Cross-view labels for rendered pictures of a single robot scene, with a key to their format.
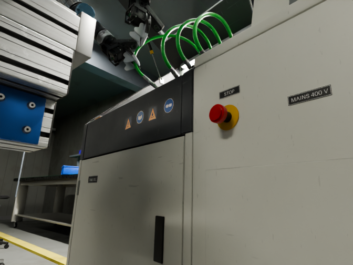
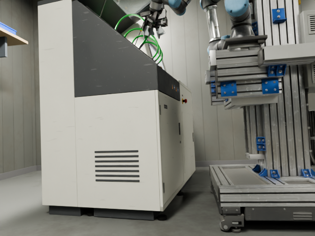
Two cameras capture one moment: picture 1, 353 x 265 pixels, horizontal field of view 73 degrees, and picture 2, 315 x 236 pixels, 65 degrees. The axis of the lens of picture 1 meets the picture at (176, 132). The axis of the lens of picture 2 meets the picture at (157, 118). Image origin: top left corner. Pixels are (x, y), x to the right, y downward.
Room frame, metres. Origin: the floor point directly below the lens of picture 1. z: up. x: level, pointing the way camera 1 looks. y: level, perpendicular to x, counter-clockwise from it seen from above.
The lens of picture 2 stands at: (1.85, 1.65, 0.55)
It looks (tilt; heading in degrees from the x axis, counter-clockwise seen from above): 3 degrees up; 237
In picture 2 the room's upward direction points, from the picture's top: 3 degrees counter-clockwise
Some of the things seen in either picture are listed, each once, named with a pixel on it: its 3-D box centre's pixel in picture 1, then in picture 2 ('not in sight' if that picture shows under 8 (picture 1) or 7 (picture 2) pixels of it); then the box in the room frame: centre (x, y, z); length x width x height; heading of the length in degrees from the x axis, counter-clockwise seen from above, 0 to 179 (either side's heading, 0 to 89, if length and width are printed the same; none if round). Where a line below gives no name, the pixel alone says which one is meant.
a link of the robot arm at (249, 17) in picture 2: not in sight; (240, 15); (0.64, 0.73, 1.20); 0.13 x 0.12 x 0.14; 32
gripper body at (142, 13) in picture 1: (138, 12); (161, 18); (0.83, 0.17, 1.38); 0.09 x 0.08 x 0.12; 131
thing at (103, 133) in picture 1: (125, 128); (167, 85); (0.80, 0.18, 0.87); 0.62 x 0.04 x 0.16; 41
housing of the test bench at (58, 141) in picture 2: not in sight; (106, 111); (1.00, -0.58, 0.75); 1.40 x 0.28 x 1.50; 41
